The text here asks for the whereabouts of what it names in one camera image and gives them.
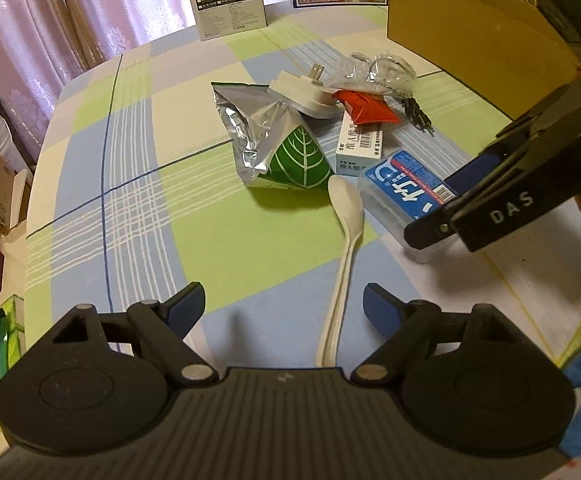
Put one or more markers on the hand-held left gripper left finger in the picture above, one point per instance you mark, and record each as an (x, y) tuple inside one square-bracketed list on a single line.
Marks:
[(188, 306)]

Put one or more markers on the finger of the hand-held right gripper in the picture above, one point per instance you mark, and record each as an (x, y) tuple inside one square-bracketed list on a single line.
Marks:
[(470, 175), (510, 205)]

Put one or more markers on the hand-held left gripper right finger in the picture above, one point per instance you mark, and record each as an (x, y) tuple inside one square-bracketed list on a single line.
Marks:
[(380, 310)]

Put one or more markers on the clear case with blue label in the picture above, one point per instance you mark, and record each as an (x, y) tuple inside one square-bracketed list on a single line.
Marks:
[(400, 180)]

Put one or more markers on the white plastic spoon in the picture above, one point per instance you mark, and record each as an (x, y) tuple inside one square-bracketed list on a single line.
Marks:
[(345, 200)]

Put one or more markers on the brown cardboard box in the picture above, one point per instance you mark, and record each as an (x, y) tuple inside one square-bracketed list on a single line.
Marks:
[(470, 45)]

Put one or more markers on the white medicine carton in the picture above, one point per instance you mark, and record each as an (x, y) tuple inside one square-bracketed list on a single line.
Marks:
[(358, 147)]

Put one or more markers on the red snack packet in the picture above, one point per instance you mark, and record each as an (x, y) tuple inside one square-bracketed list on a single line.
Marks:
[(365, 107)]

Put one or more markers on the silver green leaf snack bag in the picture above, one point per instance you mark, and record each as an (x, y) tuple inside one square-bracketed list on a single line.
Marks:
[(290, 155)]

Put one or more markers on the checked green blue tablecloth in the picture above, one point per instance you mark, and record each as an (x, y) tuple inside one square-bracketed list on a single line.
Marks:
[(145, 210)]

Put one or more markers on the clear plastic bag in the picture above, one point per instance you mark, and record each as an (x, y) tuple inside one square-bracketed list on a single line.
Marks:
[(370, 72)]

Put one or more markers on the white power adapter plug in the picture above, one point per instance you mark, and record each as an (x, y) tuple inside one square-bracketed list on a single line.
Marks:
[(305, 95)]

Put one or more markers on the white product box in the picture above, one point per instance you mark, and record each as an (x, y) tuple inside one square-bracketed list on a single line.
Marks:
[(230, 15)]

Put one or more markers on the pink sheer curtain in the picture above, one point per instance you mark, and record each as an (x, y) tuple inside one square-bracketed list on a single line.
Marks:
[(45, 10)]

